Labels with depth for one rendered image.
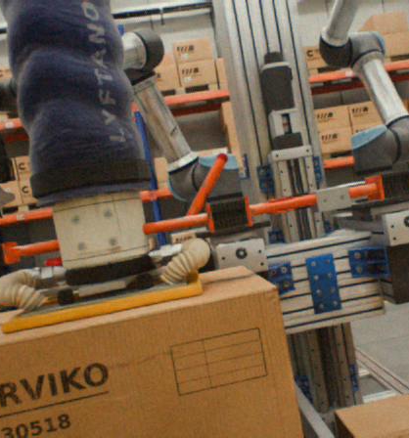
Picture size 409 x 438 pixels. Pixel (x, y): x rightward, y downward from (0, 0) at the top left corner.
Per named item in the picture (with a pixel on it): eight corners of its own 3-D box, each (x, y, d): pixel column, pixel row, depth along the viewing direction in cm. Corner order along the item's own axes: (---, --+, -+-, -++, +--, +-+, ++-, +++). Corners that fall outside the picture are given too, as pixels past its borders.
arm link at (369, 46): (386, 172, 169) (330, 51, 190) (425, 165, 173) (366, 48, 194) (402, 151, 158) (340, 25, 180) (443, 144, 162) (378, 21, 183)
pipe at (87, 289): (1, 312, 87) (-6, 279, 86) (42, 290, 111) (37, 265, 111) (199, 274, 90) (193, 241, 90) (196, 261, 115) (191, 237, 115)
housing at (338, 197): (319, 212, 102) (315, 191, 102) (310, 212, 109) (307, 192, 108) (352, 206, 103) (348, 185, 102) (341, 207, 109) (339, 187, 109)
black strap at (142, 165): (16, 197, 87) (11, 174, 87) (51, 201, 110) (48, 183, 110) (148, 175, 90) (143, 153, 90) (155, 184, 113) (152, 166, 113)
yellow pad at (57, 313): (1, 334, 85) (-5, 305, 85) (21, 323, 95) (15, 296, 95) (203, 294, 89) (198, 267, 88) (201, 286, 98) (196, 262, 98)
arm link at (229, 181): (223, 194, 150) (215, 149, 150) (195, 200, 160) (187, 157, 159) (250, 190, 159) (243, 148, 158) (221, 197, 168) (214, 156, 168)
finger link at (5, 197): (21, 215, 130) (7, 185, 125) (-4, 219, 130) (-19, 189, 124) (22, 208, 133) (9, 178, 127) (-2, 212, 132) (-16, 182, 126)
